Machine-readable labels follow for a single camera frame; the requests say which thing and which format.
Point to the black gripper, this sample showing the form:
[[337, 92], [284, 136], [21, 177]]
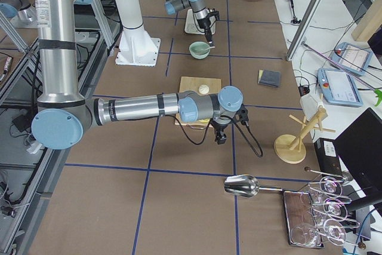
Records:
[[220, 125], [206, 25]]

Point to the mint green bowl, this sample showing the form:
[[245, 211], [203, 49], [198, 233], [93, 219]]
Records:
[[196, 53]]

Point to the white steamed bun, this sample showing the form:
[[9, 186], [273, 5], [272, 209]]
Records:
[[203, 89]]

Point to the cream bear tray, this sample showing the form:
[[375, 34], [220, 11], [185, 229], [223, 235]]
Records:
[[192, 27]]

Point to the single lemon slice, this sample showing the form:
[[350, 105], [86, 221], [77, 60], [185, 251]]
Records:
[[204, 120]]

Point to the bamboo cutting board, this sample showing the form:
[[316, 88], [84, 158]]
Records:
[[192, 84]]

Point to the metal scoop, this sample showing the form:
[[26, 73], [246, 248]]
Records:
[[247, 186]]

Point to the wooden mug tree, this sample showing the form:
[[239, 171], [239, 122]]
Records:
[[290, 148]]

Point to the grey yellow folded cloth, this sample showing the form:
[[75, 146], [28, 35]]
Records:
[[269, 78]]

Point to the wine glass rack tray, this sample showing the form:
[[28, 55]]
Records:
[[318, 212]]

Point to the near teach pendant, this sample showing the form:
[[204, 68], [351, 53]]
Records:
[[338, 88]]

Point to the teach pendant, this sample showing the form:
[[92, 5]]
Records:
[[338, 88], [355, 59]]

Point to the black monitor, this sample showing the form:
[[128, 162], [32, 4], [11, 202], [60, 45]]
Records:
[[359, 147]]

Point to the far teach pendant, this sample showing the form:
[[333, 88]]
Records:
[[355, 59]]

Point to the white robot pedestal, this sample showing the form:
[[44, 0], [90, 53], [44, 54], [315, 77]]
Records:
[[136, 47]]

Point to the aluminium frame post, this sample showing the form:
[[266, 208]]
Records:
[[302, 29]]

